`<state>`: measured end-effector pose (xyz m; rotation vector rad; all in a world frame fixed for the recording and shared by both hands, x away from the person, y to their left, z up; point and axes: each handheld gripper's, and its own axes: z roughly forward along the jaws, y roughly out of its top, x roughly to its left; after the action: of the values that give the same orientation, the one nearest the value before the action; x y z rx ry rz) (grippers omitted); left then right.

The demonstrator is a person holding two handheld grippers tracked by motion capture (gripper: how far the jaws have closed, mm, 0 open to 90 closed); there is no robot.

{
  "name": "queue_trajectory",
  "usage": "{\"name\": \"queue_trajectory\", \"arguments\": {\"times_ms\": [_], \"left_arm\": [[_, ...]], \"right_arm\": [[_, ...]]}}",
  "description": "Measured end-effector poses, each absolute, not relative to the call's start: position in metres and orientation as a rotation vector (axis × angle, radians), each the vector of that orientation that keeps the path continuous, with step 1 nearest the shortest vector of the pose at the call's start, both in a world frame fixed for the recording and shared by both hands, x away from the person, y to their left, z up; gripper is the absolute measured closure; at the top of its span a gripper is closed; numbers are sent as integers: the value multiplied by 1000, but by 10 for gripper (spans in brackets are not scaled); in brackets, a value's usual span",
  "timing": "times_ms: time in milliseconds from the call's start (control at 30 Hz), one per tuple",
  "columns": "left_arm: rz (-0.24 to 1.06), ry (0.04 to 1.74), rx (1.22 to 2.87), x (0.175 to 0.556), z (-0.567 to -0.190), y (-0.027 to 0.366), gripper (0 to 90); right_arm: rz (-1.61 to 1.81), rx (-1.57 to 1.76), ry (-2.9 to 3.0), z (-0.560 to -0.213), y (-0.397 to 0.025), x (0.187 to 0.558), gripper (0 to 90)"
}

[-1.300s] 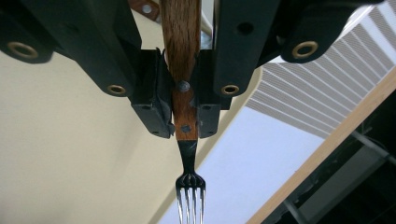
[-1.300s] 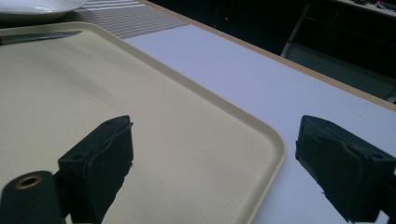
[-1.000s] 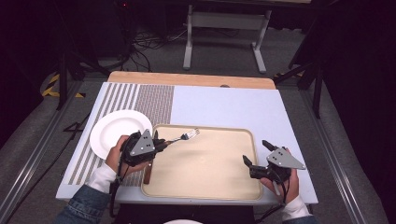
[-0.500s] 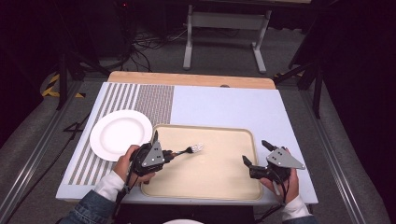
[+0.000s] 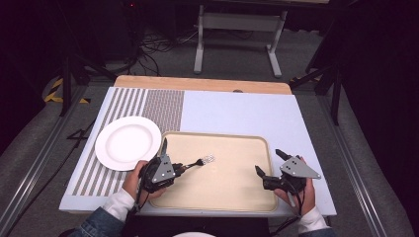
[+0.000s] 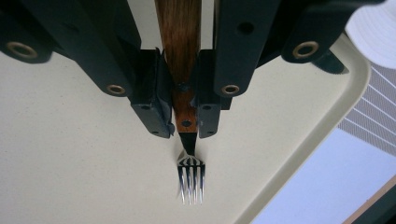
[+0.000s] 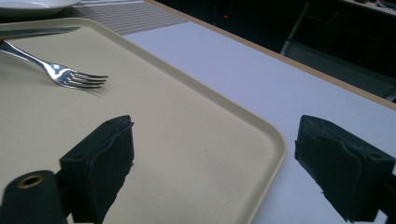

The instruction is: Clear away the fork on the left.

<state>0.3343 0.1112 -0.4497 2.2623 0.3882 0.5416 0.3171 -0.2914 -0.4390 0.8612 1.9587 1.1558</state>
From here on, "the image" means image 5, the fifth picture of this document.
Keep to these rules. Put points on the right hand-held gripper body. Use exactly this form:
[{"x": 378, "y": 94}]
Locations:
[{"x": 296, "y": 169}]

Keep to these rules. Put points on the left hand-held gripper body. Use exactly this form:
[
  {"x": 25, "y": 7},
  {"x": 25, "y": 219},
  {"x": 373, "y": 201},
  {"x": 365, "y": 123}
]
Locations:
[{"x": 163, "y": 171}]

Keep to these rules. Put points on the beige plastic tray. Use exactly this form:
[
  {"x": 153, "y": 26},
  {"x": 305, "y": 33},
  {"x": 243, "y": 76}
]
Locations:
[{"x": 224, "y": 184}]

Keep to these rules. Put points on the person's right hand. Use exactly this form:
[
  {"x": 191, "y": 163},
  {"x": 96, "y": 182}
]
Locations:
[{"x": 309, "y": 197}]

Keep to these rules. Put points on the person's left hand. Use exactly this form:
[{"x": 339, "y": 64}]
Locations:
[{"x": 133, "y": 181}]

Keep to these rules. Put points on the white round plate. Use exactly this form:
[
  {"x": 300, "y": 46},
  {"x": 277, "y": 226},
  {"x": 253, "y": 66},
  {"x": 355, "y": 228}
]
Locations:
[{"x": 126, "y": 143}]

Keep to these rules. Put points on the brown striped dotted placemat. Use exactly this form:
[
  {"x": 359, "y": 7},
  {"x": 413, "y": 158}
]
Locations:
[{"x": 164, "y": 108}]

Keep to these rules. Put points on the person's dark lap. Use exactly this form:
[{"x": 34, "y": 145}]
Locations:
[{"x": 197, "y": 226}]

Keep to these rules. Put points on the white round object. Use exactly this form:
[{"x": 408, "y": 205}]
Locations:
[{"x": 194, "y": 234}]

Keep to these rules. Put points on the black tripod stand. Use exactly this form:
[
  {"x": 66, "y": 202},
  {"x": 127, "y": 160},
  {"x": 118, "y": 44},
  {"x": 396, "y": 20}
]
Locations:
[
  {"x": 336, "y": 98},
  {"x": 67, "y": 82}
]

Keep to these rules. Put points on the yellow black striped tape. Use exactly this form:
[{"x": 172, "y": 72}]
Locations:
[{"x": 52, "y": 94}]

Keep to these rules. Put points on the grey metal floor rail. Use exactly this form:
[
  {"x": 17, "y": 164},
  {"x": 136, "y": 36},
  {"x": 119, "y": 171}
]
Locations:
[
  {"x": 355, "y": 171},
  {"x": 42, "y": 154}
]

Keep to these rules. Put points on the grey metal table frame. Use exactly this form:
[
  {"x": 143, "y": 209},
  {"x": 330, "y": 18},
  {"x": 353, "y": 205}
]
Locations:
[{"x": 240, "y": 22}]

